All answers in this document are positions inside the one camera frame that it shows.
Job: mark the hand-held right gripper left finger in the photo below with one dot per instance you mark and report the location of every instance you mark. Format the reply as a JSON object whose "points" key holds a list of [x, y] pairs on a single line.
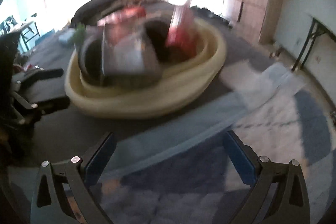
{"points": [[101, 158]]}

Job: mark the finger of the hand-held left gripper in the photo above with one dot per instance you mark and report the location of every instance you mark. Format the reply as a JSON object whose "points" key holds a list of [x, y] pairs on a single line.
{"points": [[52, 106], [44, 74]]}

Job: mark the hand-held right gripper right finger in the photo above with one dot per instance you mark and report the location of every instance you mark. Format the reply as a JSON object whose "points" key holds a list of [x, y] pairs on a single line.
{"points": [[237, 161]]}

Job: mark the black and white roll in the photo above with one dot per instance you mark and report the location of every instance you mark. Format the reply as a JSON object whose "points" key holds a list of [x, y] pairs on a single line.
{"points": [[157, 37], [90, 61]]}

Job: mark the cream plastic basin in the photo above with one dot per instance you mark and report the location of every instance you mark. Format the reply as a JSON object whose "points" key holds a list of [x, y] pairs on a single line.
{"points": [[131, 106]]}

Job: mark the tall red carton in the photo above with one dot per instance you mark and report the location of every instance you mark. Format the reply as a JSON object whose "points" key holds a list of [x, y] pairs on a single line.
{"points": [[181, 37]]}

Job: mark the small red box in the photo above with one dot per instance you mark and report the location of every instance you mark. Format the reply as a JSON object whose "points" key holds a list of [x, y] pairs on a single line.
{"points": [[23, 67]]}

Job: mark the grey bedsheet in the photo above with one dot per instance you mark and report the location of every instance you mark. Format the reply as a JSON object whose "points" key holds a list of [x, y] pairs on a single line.
{"points": [[78, 129]]}

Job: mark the small background table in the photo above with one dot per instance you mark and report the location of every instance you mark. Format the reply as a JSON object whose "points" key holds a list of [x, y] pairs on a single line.
{"points": [[29, 29]]}

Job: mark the light blue small box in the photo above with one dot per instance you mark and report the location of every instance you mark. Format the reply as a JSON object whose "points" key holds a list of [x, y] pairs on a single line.
{"points": [[65, 39]]}

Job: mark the blue white plaid blanket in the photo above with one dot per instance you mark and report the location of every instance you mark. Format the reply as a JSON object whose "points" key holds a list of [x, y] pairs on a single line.
{"points": [[197, 200]]}

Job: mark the dark clothes pile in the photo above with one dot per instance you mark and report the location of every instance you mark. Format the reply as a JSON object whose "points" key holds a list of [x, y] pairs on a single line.
{"points": [[99, 3]]}

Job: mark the white cloth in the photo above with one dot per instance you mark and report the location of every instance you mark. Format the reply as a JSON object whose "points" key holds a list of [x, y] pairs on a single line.
{"points": [[275, 77]]}

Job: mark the black-legged folding table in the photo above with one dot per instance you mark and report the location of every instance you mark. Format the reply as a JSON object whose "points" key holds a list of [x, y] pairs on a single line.
{"points": [[312, 29]]}

